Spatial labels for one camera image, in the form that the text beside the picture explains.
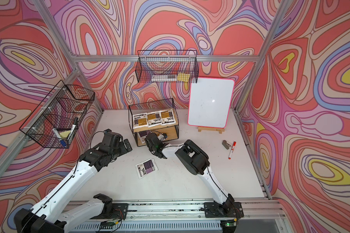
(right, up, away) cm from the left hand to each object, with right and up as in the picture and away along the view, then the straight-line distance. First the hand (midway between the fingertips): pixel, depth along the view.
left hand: (125, 146), depth 79 cm
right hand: (+7, +1, +20) cm, 21 cm away
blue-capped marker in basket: (-27, +3, -9) cm, 29 cm away
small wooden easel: (+54, +9, +23) cm, 59 cm away
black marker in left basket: (-20, +14, -10) cm, 27 cm away
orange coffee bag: (+23, +17, +12) cm, 31 cm away
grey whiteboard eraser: (+62, -2, +17) cm, 65 cm away
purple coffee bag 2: (+10, -14, +7) cm, 19 cm away
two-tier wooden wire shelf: (+26, +8, +24) cm, 36 cm away
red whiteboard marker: (+66, -4, +17) cm, 68 cm away
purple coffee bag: (+5, +4, +22) cm, 23 cm away
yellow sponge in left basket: (-28, +7, -8) cm, 30 cm away
